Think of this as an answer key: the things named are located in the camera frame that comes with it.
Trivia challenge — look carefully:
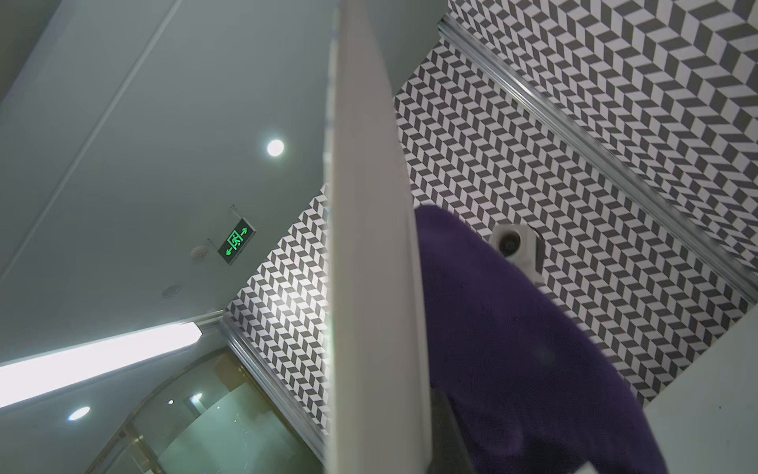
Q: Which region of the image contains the colourful squiggle round plate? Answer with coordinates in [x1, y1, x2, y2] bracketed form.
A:
[324, 1, 432, 473]

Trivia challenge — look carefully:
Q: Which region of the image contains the purple cloth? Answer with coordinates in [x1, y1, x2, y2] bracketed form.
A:
[415, 205, 666, 473]

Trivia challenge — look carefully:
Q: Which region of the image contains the green exit sign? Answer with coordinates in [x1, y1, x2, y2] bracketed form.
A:
[217, 218, 257, 266]

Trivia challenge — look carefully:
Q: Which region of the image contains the ceiling tube light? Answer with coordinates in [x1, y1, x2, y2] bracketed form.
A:
[1, 322, 203, 408]

